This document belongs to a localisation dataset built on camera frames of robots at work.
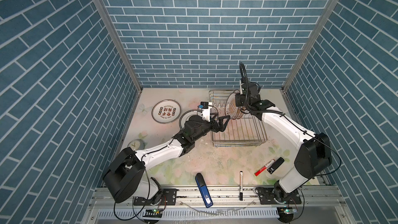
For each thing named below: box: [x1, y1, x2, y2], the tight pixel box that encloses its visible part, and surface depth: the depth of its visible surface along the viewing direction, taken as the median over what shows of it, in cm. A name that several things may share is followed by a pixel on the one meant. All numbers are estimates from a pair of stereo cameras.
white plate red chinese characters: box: [151, 99, 182, 124], surface depth 107 cm
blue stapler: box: [194, 172, 213, 208], surface depth 74 cm
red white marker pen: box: [253, 159, 276, 177], surface depth 84 cm
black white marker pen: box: [239, 170, 244, 202], surface depth 78 cm
